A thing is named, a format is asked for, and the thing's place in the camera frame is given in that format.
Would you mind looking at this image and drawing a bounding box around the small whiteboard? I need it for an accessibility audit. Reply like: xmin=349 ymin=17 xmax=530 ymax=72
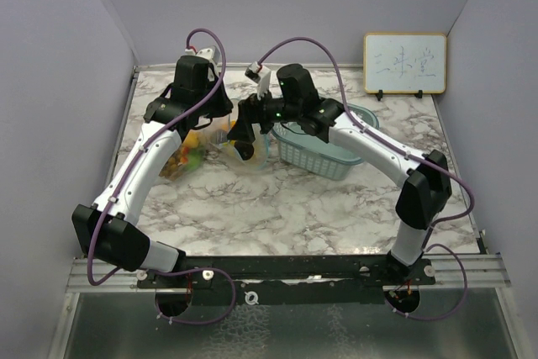
xmin=363 ymin=33 xmax=447 ymax=96

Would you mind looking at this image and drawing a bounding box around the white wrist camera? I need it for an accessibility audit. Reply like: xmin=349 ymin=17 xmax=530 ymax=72
xmin=245 ymin=61 xmax=272 ymax=99
xmin=185 ymin=45 xmax=221 ymax=66

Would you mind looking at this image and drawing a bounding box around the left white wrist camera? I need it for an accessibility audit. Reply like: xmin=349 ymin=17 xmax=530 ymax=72
xmin=185 ymin=45 xmax=221 ymax=66

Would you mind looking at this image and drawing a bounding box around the orange zip clear bag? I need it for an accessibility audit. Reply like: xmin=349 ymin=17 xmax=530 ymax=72
xmin=159 ymin=131 xmax=207 ymax=182

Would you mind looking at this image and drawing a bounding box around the teal plastic basket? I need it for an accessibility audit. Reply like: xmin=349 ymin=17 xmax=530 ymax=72
xmin=272 ymin=123 xmax=363 ymax=181

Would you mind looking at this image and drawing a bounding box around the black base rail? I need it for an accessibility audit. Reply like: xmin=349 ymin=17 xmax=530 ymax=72
xmin=138 ymin=255 xmax=435 ymax=306

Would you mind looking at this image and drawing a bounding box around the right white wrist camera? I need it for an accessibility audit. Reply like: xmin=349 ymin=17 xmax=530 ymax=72
xmin=245 ymin=61 xmax=272 ymax=99

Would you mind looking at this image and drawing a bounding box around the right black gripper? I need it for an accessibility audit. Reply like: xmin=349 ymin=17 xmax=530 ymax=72
xmin=228 ymin=83 xmax=302 ymax=143

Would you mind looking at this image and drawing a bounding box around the blue zip clear bag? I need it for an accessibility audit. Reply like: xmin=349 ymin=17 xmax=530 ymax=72
xmin=205 ymin=98 xmax=269 ymax=172

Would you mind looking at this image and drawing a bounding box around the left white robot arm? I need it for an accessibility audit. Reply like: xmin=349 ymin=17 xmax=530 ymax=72
xmin=71 ymin=48 xmax=233 ymax=288

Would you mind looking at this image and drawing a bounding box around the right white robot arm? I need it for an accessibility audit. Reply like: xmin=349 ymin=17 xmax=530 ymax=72
xmin=227 ymin=62 xmax=451 ymax=284

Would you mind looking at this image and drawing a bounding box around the orange mango toy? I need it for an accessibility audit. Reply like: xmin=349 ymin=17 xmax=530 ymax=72
xmin=182 ymin=131 xmax=200 ymax=150

